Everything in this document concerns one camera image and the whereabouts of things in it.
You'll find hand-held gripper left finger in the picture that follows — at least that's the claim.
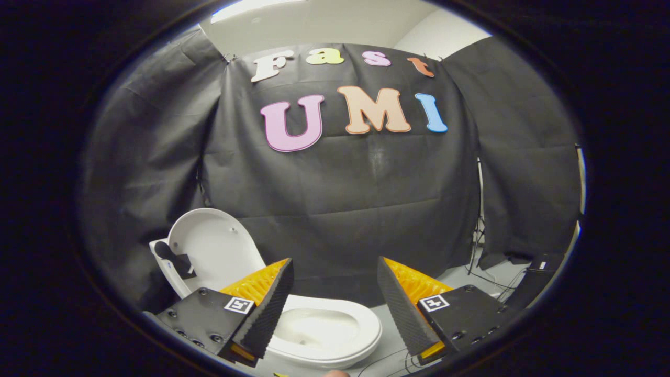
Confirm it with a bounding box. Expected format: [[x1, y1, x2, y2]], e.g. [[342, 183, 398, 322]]
[[144, 258, 295, 367]]

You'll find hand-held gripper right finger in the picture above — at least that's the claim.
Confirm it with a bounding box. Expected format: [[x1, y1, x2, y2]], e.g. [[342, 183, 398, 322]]
[[377, 256, 524, 366]]

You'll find white toilet lid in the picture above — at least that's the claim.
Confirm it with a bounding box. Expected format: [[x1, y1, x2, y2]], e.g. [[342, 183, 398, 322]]
[[167, 208, 266, 295]]

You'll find white toilet bowl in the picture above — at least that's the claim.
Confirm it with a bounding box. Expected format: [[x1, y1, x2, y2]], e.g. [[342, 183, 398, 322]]
[[266, 308, 382, 370]]

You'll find black backdrop cloth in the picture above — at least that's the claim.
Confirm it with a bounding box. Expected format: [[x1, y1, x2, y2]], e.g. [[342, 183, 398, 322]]
[[79, 26, 583, 311]]

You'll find black equipment box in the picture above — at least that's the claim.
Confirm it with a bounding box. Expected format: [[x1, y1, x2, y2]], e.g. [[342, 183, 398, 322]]
[[504, 253, 567, 311]]

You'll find black floor cable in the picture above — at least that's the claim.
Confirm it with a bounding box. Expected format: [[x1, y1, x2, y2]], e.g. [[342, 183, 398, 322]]
[[356, 346, 420, 377]]

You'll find tangle of floor cables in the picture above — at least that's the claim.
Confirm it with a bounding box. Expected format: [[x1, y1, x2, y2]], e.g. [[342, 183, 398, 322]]
[[465, 250, 530, 300]]

